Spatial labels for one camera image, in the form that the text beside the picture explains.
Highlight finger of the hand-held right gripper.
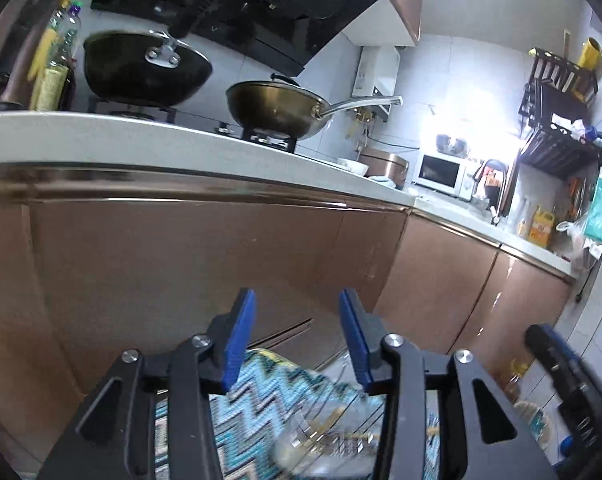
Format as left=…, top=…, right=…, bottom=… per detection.
left=525, top=324, right=589, bottom=391

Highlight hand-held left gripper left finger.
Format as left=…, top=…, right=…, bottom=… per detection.
left=38, top=287, right=258, bottom=480

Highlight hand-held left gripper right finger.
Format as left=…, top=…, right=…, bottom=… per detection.
left=338, top=288, right=556, bottom=480

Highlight wire utensil holder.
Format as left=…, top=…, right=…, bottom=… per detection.
left=271, top=355, right=397, bottom=478

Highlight round plastic tub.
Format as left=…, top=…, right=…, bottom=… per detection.
left=513, top=400, right=556, bottom=448

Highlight amber oil bottle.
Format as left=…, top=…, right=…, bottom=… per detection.
left=503, top=357, right=532, bottom=401

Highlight zigzag patterned cloth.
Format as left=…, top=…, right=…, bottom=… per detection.
left=153, top=347, right=442, bottom=480

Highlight copper base cabinets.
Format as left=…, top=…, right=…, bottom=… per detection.
left=0, top=162, right=574, bottom=461

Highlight clear plastic bag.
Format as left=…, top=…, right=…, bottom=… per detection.
left=556, top=220, right=602, bottom=273

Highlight yellow oil bottle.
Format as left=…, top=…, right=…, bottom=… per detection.
left=528, top=210, right=556, bottom=248

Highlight teal bag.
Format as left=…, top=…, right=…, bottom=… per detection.
left=583, top=167, right=602, bottom=243

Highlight black kitchen faucet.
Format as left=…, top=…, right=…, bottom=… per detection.
left=473, top=158, right=509, bottom=225

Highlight copper rice cooker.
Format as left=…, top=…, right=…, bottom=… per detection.
left=358, top=147, right=410, bottom=191

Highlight white microwave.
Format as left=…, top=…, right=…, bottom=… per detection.
left=412, top=152, right=482, bottom=202

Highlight gas stove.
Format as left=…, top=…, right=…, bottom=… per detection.
left=88, top=97, right=297, bottom=153

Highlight steel pot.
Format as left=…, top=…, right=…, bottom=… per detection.
left=436, top=133, right=469, bottom=155

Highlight white water heater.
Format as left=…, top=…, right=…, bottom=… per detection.
left=353, top=46, right=401, bottom=98

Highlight black wok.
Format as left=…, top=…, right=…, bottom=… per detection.
left=84, top=0, right=252, bottom=108

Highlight yellow container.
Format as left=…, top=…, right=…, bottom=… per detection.
left=578, top=37, right=602, bottom=68

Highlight black range hood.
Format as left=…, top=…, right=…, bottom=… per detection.
left=90, top=0, right=399, bottom=77

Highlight clear bottle purple cap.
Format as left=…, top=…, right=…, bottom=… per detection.
left=56, top=4, right=84, bottom=68

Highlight copper electric kettle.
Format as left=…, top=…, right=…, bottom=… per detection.
left=0, top=0, right=84, bottom=113

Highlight clear bottle yellow cap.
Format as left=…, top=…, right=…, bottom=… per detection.
left=45, top=0, right=72, bottom=68

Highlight black wall rack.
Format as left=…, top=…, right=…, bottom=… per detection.
left=518, top=47, right=602, bottom=178

